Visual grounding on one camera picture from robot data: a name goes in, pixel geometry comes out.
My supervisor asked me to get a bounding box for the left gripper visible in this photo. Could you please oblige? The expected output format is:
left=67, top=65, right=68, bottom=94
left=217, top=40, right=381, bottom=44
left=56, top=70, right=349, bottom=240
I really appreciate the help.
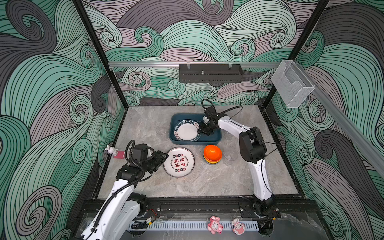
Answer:
left=141, top=150, right=168, bottom=173

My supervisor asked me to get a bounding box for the teal rim lettered plate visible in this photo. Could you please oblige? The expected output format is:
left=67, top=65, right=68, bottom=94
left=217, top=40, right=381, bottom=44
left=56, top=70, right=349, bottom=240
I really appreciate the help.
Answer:
left=174, top=120, right=201, bottom=142

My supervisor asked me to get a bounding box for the orange top bowl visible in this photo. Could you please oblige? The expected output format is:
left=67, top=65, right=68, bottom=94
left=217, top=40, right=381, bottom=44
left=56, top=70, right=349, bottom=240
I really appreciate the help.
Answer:
left=204, top=145, right=223, bottom=161

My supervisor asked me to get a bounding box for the clear glass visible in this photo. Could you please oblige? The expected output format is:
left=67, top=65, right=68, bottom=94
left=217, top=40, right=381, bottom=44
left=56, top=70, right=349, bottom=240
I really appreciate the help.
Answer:
left=223, top=152, right=238, bottom=166
left=156, top=126, right=169, bottom=139
left=222, top=129, right=238, bottom=142

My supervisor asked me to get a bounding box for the yellow bowl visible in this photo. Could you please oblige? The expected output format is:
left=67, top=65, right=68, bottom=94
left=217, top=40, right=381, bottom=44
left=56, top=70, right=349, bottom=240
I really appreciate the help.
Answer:
left=205, top=159, right=221, bottom=163

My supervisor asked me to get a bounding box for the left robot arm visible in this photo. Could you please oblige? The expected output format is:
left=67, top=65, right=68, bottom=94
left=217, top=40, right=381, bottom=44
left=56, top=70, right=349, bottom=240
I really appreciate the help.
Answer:
left=79, top=140, right=169, bottom=240

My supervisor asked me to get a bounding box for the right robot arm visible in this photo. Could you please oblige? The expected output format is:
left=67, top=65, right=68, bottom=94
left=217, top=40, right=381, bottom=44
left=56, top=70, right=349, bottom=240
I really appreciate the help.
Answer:
left=199, top=104, right=280, bottom=219

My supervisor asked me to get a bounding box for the teal plastic bin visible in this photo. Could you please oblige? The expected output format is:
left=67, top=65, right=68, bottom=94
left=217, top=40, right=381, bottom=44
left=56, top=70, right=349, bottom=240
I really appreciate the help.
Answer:
left=169, top=113, right=222, bottom=146

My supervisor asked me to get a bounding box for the pink tag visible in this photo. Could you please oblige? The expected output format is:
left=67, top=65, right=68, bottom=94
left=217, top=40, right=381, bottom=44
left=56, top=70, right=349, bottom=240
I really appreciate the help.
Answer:
left=113, top=151, right=126, bottom=160

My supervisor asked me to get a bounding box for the white rabbit figurine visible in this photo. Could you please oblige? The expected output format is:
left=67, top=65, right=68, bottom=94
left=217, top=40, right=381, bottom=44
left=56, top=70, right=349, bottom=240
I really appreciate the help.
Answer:
left=105, top=145, right=118, bottom=156

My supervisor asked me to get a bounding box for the pink flower toy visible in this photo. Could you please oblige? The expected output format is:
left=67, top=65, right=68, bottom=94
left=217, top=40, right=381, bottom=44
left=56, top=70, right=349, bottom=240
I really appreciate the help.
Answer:
left=207, top=216, right=223, bottom=235

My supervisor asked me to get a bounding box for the pink white doll toy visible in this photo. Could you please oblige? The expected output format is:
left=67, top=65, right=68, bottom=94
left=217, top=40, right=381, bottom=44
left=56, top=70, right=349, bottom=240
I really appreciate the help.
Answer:
left=231, top=219, right=246, bottom=236

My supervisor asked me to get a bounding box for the aluminium rail back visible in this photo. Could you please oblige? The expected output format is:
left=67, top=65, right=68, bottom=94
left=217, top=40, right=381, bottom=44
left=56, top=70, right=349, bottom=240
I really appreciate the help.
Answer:
left=108, top=61, right=280, bottom=69

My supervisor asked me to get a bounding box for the aluminium rail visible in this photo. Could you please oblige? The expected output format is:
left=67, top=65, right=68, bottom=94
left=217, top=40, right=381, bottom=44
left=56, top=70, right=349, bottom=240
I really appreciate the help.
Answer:
left=108, top=61, right=280, bottom=69
left=293, top=62, right=384, bottom=176

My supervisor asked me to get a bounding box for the white slotted cable duct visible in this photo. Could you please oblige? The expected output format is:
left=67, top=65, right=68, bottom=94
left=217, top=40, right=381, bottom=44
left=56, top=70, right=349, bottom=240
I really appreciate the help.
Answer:
left=139, top=221, right=259, bottom=232

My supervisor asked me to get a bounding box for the clear acrylic wall holder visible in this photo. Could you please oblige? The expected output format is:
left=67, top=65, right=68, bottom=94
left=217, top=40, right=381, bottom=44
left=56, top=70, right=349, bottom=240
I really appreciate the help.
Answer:
left=271, top=60, right=315, bottom=109

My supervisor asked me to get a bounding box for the aluminium rail right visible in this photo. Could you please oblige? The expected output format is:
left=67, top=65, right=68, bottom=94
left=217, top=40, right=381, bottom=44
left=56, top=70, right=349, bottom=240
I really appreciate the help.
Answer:
left=293, top=62, right=384, bottom=176

